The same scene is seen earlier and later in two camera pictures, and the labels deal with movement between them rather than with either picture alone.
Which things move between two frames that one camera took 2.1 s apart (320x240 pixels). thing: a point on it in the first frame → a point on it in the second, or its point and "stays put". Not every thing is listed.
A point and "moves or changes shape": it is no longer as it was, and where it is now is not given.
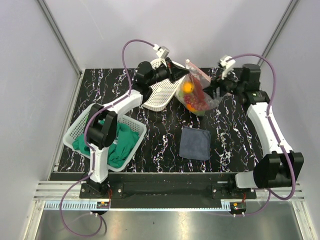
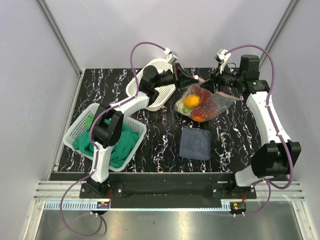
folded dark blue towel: [195, 143] stays put
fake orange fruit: [188, 87] → [191, 100]
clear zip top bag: [190, 94] moves or changes shape
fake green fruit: [200, 113] → [186, 109]
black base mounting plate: [219, 190] stays put
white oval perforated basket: [163, 92] stays put
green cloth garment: [124, 141] stays put
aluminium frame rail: [59, 37] stays put
